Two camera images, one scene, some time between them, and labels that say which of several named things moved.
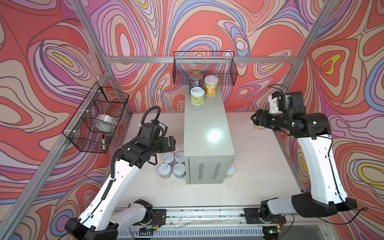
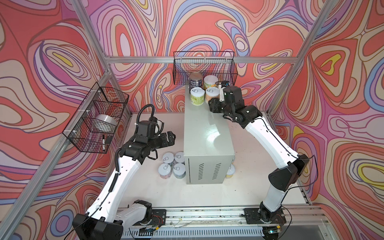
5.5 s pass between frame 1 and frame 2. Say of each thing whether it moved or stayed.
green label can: stayed
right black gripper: moved
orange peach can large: stayed
